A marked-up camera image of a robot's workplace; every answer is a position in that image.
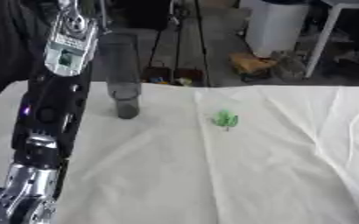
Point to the clear plastic bag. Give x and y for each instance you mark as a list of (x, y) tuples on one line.
[(289, 65)]

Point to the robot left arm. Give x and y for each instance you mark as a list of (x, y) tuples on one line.
[(52, 116)]

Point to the white table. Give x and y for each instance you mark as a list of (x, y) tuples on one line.
[(323, 38)]

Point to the tall grey glass vase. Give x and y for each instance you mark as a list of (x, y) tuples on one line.
[(120, 73)]

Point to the black tripod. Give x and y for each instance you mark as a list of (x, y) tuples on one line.
[(203, 43)]

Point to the person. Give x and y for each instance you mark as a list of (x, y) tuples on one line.
[(6, 43)]

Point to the red box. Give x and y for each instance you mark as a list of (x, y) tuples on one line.
[(190, 77), (156, 74)]

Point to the white cabinet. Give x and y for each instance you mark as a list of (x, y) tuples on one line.
[(277, 26)]

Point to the green artificial leaf sprig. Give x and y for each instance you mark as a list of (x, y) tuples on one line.
[(225, 119)]

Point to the brown paper bag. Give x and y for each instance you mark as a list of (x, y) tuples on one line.
[(249, 63)]

